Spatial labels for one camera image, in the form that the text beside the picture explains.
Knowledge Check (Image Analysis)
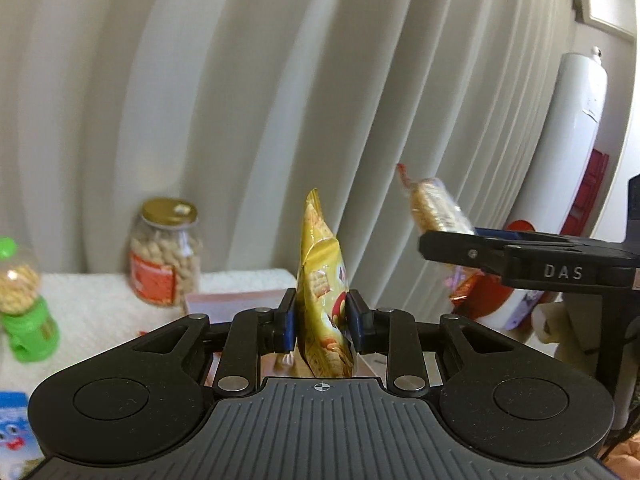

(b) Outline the green gumball snack dispenser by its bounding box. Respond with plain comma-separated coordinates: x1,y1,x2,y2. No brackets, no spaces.
0,237,60,363

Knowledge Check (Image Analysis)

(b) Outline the yellow snack bag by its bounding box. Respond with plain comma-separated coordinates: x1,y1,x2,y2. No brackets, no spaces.
296,188,354,378

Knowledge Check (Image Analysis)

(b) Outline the white lace bedspread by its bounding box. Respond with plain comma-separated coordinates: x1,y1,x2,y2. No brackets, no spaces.
1,269,296,394

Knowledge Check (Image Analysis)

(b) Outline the blue seaweed snack bag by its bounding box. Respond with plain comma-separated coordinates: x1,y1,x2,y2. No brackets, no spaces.
0,391,42,480

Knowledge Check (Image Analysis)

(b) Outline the peanut jar gold lid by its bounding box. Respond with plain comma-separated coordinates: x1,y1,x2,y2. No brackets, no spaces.
129,197,202,307

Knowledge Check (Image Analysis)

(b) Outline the red mouse-ear container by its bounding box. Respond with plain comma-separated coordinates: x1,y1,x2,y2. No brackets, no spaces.
447,218,547,331

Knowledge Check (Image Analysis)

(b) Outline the clear cracker pack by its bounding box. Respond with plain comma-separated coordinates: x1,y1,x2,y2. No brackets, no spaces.
396,162,480,309

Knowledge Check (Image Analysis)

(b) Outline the beige curtain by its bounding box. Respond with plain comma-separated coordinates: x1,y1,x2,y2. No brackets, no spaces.
0,0,582,311

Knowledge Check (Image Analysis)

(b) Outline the pink cardboard box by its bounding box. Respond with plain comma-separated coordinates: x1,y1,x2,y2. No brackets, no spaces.
186,289,386,378

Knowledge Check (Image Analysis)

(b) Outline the white cylinder appliance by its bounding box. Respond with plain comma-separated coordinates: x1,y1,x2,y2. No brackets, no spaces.
506,47,608,234

